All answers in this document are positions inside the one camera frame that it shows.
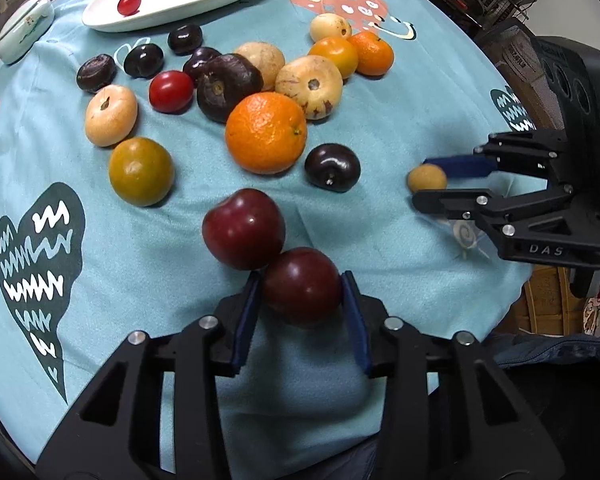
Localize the black mesh panel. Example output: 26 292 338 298
480 20 553 133

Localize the small cream round fruit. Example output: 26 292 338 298
309 12 353 43

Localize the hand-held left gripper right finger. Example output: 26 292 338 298
340 270 566 480

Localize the pale green ceramic lidded jar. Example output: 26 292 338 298
0 0 56 66

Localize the person's denim trouser leg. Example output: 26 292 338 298
490 332 600 381

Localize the blue printed tablecloth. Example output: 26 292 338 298
0 0 543 480

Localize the red plum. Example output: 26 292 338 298
262 247 343 328
202 188 286 272

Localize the large dark purple passion fruit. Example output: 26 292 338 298
196 53 264 124

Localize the tan round melon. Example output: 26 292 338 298
84 85 139 148

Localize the large orange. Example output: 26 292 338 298
224 91 308 176

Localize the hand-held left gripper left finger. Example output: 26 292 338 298
35 271 263 480

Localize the olive green tomato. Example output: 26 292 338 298
108 136 175 208

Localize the tan longan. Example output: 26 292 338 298
406 164 448 195

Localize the small dark purple passion fruit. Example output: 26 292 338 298
76 53 117 93

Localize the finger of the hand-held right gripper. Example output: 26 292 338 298
422 130 573 182
412 185 600 263

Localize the small mandarin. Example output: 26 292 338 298
352 30 395 77

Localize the striped beige pepino melon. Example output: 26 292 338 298
274 55 344 121

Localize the printed cardboard box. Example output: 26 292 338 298
500 35 541 86

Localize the yellow orange tomato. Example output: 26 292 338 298
308 36 359 80

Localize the dark glossy plum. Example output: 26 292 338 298
182 46 223 83
123 43 164 79
304 143 362 193
167 25 204 56

